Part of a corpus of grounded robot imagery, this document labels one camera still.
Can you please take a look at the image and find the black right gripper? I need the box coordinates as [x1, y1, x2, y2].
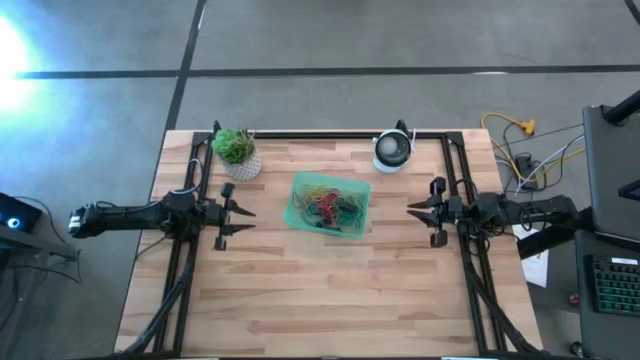
[406, 194, 466, 249]

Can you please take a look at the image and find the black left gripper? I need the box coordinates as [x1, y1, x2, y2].
[202, 197, 257, 251]

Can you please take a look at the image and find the green rubber band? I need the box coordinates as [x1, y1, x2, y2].
[339, 199, 366, 234]

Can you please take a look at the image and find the yellow rubber band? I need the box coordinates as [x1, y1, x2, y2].
[298, 183, 341, 202]

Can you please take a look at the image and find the teal translucent plastic bin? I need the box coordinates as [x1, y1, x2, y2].
[283, 170, 374, 241]

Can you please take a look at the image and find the white cylindrical device black rim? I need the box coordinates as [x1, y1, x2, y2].
[371, 127, 418, 175]

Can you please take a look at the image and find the succulent in patterned white pot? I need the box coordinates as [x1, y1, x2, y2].
[210, 127, 264, 183]

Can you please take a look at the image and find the black power strip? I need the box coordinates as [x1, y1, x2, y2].
[514, 153, 541, 192]

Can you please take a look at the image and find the white paper sheet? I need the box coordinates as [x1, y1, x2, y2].
[510, 221, 551, 289]

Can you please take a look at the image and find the black desk support bar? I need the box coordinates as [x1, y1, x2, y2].
[517, 219, 596, 260]

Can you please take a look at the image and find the grey cart top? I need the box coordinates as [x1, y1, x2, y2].
[582, 102, 640, 242]

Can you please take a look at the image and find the grey desk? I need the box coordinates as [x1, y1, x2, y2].
[573, 228, 640, 360]

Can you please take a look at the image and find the black stand bar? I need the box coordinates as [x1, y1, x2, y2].
[0, 224, 81, 264]

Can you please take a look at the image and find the backlit black keyboard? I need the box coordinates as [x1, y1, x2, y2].
[591, 256, 640, 316]

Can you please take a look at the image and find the black box with blue light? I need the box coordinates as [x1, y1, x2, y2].
[0, 191, 44, 235]

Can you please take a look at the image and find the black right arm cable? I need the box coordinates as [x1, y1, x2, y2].
[452, 178, 480, 201]

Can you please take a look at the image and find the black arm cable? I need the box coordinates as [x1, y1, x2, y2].
[169, 157, 206, 197]
[452, 178, 480, 201]

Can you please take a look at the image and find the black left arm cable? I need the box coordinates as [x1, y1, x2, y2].
[169, 157, 206, 197]

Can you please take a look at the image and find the black aluminium table frame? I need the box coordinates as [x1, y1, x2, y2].
[115, 119, 540, 359]

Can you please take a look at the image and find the yellow extension cord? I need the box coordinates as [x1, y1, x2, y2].
[480, 111, 539, 176]

